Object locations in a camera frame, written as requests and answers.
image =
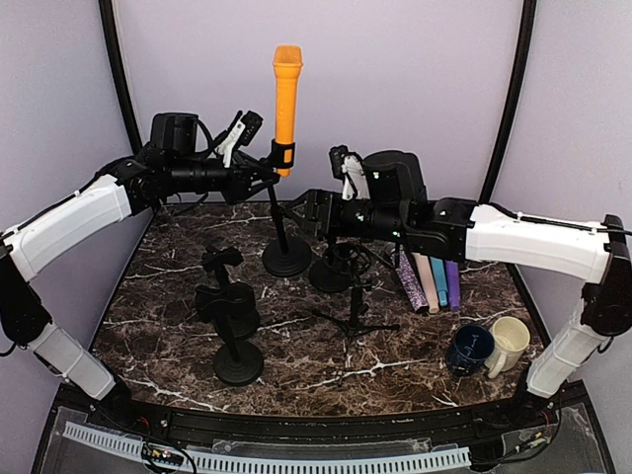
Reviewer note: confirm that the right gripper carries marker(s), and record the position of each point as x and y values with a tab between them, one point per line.
316	210

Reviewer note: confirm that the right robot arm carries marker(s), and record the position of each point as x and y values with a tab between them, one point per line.
384	198

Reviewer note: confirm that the blue microphone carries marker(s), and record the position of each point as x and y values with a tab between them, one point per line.
440	281

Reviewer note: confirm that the orange microphone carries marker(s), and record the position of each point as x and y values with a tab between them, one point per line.
287	67

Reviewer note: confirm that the black stand of purple microphone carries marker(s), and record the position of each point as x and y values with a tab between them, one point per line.
332	272

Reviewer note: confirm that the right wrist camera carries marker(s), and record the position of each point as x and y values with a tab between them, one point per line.
347	168

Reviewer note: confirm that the purple microphone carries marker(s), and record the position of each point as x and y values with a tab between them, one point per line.
453	283

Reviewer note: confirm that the black tripod shock-mount stand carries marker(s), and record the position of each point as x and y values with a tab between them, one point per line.
353	328

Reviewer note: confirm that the black front rail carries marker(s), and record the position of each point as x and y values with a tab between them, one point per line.
479	424

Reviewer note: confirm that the black stand of orange microphone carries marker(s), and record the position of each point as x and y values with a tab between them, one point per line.
286	256

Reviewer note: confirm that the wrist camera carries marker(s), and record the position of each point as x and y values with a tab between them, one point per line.
347	168
241	131

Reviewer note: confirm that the black stand of beige microphone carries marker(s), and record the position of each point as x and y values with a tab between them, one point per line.
235	300

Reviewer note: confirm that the glitter silver-head microphone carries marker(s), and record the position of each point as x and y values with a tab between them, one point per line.
410	283

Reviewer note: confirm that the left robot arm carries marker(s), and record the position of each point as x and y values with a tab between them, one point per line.
168	164

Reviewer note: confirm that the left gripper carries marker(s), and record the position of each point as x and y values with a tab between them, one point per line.
243	173

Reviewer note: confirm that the left black frame post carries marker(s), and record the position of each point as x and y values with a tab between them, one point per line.
115	58

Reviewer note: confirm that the dark blue mug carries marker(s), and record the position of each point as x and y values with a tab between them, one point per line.
469	348

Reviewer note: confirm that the cream mug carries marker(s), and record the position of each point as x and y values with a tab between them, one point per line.
511	338

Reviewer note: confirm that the right black frame post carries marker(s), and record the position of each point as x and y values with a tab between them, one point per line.
521	55

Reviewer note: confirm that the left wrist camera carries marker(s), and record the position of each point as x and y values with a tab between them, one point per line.
241	131

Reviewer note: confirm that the white cable tray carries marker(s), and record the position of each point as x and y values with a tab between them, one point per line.
256	457

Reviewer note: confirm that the black frame post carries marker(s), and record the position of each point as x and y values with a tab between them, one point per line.
521	55
115	58

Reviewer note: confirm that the black stand of blue microphone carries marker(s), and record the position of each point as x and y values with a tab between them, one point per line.
236	363

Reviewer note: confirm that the beige microphone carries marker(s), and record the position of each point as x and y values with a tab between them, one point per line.
427	281

